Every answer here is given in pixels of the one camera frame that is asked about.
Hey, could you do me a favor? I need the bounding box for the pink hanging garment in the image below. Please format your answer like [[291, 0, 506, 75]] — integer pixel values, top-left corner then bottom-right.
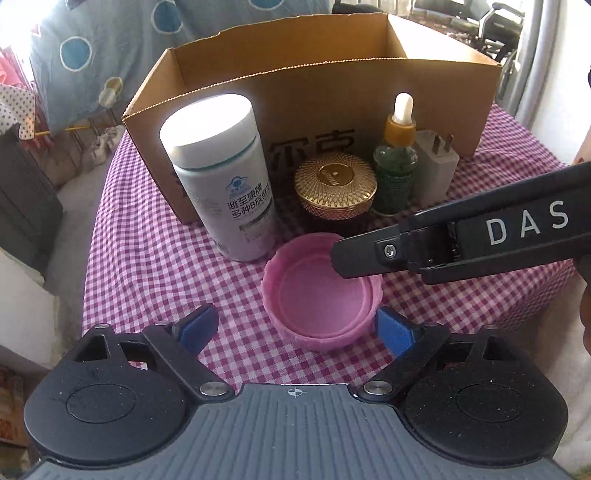
[[0, 51, 36, 93]]

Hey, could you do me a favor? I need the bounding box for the white polka dot cloth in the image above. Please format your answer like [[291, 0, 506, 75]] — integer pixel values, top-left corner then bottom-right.
[[0, 85, 38, 140]]

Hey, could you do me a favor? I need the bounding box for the white supplement bottle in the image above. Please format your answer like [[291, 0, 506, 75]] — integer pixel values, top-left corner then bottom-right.
[[159, 93, 279, 263]]

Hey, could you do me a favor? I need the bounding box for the folded silver wheelchair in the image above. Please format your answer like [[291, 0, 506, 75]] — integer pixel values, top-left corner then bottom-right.
[[411, 0, 528, 112]]

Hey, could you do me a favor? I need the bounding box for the brown cardboard box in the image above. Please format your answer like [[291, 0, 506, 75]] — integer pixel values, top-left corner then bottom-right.
[[122, 12, 504, 226]]

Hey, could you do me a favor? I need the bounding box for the green dropper bottle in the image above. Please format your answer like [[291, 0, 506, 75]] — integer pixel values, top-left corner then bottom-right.
[[373, 92, 419, 217]]

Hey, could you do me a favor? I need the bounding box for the blue patterned blanket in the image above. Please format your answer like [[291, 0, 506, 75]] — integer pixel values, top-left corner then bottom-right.
[[28, 0, 334, 136]]

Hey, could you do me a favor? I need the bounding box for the purple checkered tablecloth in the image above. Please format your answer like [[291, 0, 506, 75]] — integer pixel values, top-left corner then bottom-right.
[[82, 104, 583, 387]]

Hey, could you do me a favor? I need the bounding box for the pink plastic lid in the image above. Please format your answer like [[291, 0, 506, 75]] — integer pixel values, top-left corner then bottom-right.
[[261, 233, 385, 354]]

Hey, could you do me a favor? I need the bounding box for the dark grey cabinet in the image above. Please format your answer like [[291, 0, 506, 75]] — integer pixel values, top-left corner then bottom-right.
[[0, 134, 64, 274]]

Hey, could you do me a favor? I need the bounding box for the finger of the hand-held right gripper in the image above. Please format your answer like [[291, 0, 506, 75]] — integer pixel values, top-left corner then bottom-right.
[[331, 228, 419, 280]]

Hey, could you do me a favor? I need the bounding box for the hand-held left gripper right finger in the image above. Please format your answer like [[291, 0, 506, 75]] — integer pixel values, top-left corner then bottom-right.
[[358, 307, 518, 402]]

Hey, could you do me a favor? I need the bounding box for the gold lidded jar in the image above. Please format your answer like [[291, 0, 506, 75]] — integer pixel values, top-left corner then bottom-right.
[[294, 154, 378, 236]]

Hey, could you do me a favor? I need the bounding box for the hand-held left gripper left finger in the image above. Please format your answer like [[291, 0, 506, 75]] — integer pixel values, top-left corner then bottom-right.
[[69, 302, 236, 402]]

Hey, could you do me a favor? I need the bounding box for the white charger plug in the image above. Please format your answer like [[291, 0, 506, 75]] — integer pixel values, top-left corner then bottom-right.
[[412, 129, 461, 205]]

